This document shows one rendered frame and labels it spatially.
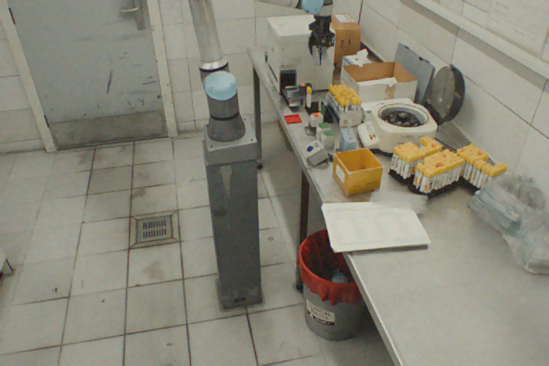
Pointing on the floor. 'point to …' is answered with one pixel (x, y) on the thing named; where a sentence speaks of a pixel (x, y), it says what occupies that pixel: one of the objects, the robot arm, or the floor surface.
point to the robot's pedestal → (235, 229)
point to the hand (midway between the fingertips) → (318, 62)
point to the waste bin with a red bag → (328, 290)
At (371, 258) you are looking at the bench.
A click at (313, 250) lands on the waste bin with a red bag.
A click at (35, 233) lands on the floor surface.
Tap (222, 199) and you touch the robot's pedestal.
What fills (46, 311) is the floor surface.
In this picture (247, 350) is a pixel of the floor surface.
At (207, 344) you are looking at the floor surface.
